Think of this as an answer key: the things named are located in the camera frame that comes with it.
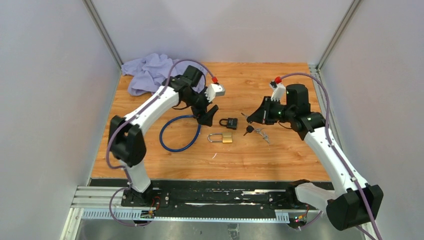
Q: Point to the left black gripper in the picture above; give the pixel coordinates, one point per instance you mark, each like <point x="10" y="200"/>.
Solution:
<point x="204" y="117"/>

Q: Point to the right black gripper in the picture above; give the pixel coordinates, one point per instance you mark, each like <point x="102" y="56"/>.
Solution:
<point x="262" y="115"/>

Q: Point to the black head key pair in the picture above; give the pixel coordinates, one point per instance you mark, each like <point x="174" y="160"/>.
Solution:
<point x="249" y="128"/>

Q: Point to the small black padlock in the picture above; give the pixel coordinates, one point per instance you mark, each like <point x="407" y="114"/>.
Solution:
<point x="229" y="123"/>

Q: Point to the blue cable lock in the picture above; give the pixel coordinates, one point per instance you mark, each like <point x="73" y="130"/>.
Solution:
<point x="181" y="140"/>

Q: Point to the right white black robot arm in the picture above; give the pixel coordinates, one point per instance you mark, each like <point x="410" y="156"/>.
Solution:
<point x="353" y="201"/>

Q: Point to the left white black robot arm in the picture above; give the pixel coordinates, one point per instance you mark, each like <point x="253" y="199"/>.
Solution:
<point x="126" y="141"/>

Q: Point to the silver key bunch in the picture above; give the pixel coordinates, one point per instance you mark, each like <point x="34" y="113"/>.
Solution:
<point x="261" y="132"/>

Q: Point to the brass padlock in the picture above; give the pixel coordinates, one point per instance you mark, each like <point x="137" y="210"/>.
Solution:
<point x="222" y="137"/>

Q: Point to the crumpled lavender cloth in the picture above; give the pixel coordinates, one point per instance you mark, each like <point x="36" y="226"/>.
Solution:
<point x="148" y="73"/>

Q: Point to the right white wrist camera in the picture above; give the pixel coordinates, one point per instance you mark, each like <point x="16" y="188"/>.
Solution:
<point x="278" y="89"/>

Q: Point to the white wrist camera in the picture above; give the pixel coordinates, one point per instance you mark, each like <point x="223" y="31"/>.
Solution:
<point x="215" y="89"/>
<point x="278" y="89"/>

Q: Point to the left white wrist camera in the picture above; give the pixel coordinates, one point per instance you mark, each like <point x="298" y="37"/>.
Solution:
<point x="215" y="89"/>

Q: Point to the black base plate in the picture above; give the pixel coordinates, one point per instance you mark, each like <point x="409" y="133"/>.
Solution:
<point x="214" y="199"/>

